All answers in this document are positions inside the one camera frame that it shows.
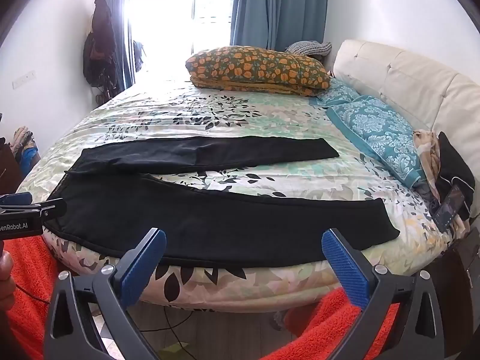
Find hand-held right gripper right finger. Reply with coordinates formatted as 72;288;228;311
322;227;445;360

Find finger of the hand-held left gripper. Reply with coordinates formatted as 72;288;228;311
37;198;68;220
0;191;34;208

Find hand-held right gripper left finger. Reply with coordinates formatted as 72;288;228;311
44;227;167;360

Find black pants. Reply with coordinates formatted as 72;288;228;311
43;137;400;269

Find person's left hand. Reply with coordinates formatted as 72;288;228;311
0;252;16;311

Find dark wooden furniture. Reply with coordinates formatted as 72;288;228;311
0;137;24;194

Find person's left red fleece leg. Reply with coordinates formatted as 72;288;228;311
0;237;111;360

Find person's red fleece leg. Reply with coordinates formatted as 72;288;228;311
0;237;111;360
262;285;401;360

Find pile of colourful clothes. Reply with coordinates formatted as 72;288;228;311
11;127;40;175

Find person's right red fleece leg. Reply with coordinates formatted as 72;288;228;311
262;285;401;360

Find dark wooden nightstand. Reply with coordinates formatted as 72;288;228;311
439;229;480;310

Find dark smartphone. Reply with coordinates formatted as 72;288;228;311
435;184;466;233

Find large teal patterned pillow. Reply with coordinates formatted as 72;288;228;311
326;95;428;190

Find beige crumpled cloth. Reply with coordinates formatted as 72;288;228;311
412;129;444;200

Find black garment with white piping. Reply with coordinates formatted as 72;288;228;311
435;131;476;222

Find bed with floral sheet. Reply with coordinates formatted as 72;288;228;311
17;79;454;314

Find dark hanging clothes and bags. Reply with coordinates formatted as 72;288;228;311
82;0;121;96

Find dark cloth by window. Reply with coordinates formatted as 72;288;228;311
133;39;145;74

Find small teal patterned pillow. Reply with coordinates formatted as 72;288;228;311
317;79;361;107

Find narrow blue curtain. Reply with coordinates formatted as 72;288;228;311
103;0;131;91

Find cream padded headboard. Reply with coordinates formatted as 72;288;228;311
332;39;480;184

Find glass balcony door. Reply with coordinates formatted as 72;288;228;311
127;0;238;88

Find orange floral green pillow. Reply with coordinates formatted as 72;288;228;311
185;46;332;96

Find checked cloth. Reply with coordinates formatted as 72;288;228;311
285;40;333;59

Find wide blue curtain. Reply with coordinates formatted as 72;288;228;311
229;0;331;51

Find black floor cable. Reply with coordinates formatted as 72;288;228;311
139;309;193;349

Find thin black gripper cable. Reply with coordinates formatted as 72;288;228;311
14;286;53;305

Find white wall switch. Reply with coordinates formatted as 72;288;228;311
11;70;36;90

